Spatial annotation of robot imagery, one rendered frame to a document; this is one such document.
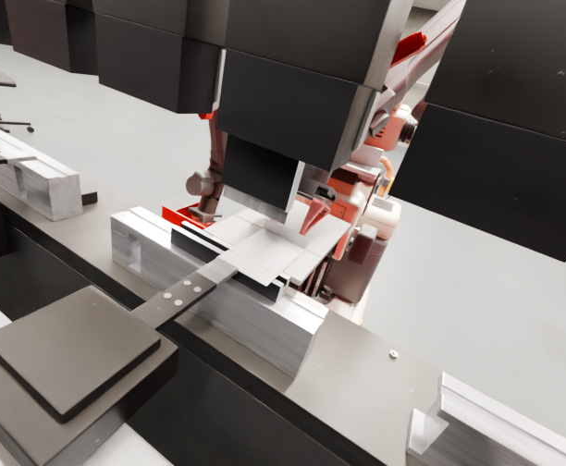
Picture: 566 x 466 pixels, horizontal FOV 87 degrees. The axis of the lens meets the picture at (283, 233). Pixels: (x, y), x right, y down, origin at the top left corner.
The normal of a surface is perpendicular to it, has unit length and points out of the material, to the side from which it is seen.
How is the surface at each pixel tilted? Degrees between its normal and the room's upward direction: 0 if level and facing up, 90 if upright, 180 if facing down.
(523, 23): 90
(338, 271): 90
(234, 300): 90
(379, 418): 0
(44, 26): 90
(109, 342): 0
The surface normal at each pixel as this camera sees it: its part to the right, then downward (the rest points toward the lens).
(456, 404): 0.23, -0.85
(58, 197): 0.86, 0.41
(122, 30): -0.47, 0.33
